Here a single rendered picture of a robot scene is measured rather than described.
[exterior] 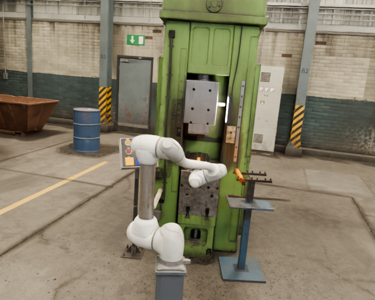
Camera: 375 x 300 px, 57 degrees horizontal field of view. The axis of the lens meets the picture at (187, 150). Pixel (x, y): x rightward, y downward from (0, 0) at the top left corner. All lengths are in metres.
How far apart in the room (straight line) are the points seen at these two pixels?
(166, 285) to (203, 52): 2.10
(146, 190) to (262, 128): 6.52
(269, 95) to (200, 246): 5.47
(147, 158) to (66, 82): 8.91
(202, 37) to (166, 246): 1.99
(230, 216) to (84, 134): 4.63
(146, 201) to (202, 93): 1.37
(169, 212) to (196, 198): 0.42
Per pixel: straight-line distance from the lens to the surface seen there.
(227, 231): 3.77
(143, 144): 2.13
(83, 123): 7.59
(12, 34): 12.03
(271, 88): 8.45
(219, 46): 3.41
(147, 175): 2.19
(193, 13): 3.38
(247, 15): 3.42
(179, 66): 3.41
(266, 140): 8.58
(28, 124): 9.24
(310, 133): 9.21
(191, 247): 3.64
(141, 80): 9.84
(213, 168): 2.47
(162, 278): 2.36
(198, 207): 3.45
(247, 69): 3.42
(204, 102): 3.27
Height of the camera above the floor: 1.84
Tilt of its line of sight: 13 degrees down
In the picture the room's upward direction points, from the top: 4 degrees clockwise
